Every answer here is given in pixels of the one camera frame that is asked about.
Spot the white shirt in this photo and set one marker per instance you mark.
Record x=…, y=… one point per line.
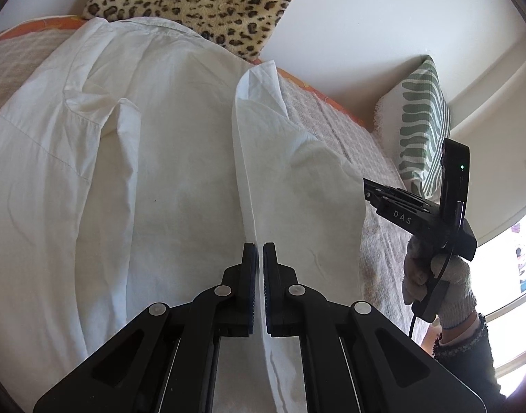
x=135, y=162

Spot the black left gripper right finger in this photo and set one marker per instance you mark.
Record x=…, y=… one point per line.
x=281, y=320

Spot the beige plaid bed blanket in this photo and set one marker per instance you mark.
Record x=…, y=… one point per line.
x=383, y=244

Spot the black tracking camera box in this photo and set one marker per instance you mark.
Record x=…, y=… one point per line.
x=455, y=160

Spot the green striped white pillow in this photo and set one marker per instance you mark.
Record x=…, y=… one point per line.
x=411, y=122

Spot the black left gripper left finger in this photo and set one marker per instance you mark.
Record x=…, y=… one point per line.
x=237, y=311

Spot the black sleeved right forearm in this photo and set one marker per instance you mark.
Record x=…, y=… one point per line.
x=464, y=349

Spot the grey knit gloved right hand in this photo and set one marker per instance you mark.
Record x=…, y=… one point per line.
x=443, y=279

